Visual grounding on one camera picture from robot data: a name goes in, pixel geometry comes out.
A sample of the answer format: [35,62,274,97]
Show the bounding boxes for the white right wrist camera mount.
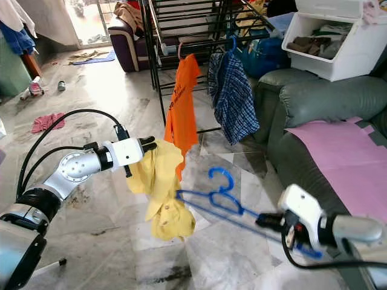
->
[277,183,328,250]

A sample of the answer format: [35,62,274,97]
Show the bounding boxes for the purple armchair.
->
[107,15,153,74]

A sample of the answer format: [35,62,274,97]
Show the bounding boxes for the brown floor rag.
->
[67,50,106,62]

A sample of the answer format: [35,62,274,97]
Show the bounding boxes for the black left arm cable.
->
[15,108,129,200]
[21,145,97,197]

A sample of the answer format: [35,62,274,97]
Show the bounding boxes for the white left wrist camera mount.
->
[109,137,147,171]

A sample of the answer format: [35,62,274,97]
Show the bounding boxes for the pink foam mat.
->
[283,116,387,225]

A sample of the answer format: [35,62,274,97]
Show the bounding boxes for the white hanging cloth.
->
[0,0,41,38]

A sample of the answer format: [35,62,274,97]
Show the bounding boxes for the blue hanging cloth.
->
[0,18,38,59]

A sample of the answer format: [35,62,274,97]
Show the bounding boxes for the brown draped cloth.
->
[112,1,147,35]

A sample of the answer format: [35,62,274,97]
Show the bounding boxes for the orange t-shirt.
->
[163,53,201,182]

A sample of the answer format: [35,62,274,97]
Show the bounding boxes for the black metal drying rack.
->
[138,0,286,135]

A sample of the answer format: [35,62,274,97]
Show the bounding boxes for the mustard yellow cloth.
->
[236,0,270,37]

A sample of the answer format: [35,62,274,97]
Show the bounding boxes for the blue floor mat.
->
[68,51,117,66]

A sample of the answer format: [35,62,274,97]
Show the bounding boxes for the light blue towel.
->
[266,11,297,34]

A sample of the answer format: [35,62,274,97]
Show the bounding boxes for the yellow shirt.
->
[126,138,198,242]

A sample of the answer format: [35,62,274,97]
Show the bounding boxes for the green laundry basket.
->
[0,33,35,98]

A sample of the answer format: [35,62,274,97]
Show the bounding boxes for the green leather sofa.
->
[253,71,387,290]

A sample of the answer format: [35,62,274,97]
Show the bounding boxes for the folded clothes pile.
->
[286,22,356,61]

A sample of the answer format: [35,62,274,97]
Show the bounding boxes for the sky blue plastic hanger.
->
[227,34,239,56]

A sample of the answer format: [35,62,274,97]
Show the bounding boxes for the white stick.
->
[29,258,69,280]

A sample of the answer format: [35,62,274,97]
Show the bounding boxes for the white pink toy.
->
[20,77,45,102]

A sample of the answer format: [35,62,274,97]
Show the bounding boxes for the blue plaid shirt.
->
[207,50,260,147]

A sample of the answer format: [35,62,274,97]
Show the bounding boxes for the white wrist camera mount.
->
[277,183,328,250]
[109,137,147,171]

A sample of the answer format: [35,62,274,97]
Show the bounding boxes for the teal blue bag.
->
[238,35,292,80]

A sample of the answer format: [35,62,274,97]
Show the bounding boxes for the royal blue plastic hanger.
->
[174,166,326,262]

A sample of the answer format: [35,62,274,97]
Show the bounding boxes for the white storage bin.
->
[280,0,387,83]

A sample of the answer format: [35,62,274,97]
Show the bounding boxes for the pink floor cloth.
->
[31,112,67,134]

